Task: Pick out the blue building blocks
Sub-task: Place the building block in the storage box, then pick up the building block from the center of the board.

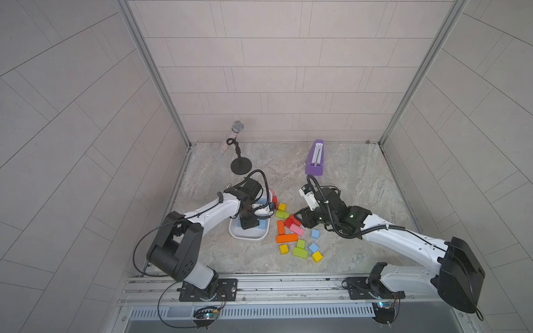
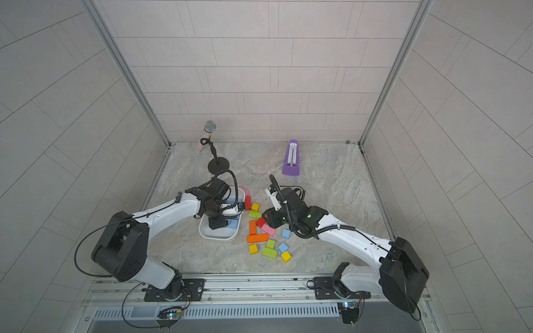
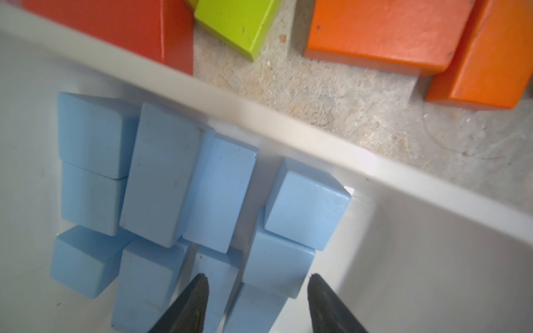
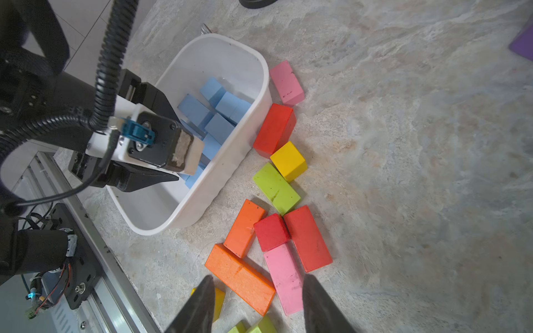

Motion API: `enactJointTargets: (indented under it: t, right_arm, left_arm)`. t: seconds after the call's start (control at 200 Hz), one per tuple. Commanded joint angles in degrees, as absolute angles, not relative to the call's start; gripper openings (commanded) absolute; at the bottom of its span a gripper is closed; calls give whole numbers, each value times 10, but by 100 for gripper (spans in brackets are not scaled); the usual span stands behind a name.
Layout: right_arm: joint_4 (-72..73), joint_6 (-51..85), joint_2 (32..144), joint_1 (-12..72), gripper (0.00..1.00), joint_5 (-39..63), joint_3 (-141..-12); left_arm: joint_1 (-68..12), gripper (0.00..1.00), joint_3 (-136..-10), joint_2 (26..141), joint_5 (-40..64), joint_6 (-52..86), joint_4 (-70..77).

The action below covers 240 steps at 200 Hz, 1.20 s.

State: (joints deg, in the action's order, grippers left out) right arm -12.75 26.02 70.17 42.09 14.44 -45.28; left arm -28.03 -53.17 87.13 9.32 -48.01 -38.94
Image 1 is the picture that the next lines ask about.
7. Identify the blue block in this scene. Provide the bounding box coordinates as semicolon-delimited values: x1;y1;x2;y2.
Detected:
257;219;269;230

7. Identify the white plastic tray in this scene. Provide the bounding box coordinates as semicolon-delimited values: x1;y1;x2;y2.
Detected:
228;208;271;241

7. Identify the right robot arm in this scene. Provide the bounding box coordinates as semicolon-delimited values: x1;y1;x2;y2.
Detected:
295;184;485;314

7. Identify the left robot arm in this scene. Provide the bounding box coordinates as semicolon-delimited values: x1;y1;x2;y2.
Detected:
146;178;273;294

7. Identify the blue cube right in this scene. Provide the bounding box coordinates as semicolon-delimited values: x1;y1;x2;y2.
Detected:
311;229;320;239

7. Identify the blue cube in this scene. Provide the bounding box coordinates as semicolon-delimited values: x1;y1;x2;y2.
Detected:
311;229;320;239
309;243;319;253

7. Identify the black microphone stand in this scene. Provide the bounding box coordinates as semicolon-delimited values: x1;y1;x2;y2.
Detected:
226;138;252;175

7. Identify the green block upper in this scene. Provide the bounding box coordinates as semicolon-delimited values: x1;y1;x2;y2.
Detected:
276;210;290;220

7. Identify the green block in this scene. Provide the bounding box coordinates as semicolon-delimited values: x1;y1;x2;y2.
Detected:
276;210;290;220
292;247;308;259

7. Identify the blue cube front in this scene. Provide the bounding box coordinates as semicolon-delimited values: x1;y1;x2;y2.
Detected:
309;243;319;253

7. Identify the pink block centre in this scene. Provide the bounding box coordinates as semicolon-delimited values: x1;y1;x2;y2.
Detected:
290;223;305;237

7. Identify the red block centre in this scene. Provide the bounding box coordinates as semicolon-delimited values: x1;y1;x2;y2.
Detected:
284;215;301;228

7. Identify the yellow cube front right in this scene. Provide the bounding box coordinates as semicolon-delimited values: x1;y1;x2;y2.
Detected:
312;251;323;263

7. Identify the short orange block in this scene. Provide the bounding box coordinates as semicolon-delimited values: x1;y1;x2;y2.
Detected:
277;220;286;235

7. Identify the long orange block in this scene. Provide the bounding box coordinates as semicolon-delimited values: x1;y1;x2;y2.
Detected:
276;234;298;244

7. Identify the green block front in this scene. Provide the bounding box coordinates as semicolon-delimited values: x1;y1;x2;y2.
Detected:
292;247;308;259

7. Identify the purple metronome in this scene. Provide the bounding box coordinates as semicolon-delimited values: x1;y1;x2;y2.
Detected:
305;140;324;176

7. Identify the yellow cube front left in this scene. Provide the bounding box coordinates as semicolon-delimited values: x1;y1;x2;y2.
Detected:
279;244;289;255

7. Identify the rhinestone silver microphone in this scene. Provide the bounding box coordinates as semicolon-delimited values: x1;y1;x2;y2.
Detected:
220;121;244;153

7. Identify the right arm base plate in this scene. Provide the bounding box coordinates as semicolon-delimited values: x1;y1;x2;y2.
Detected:
341;276;405;301

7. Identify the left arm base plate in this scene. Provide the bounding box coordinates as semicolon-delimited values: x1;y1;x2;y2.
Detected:
179;278;238;302

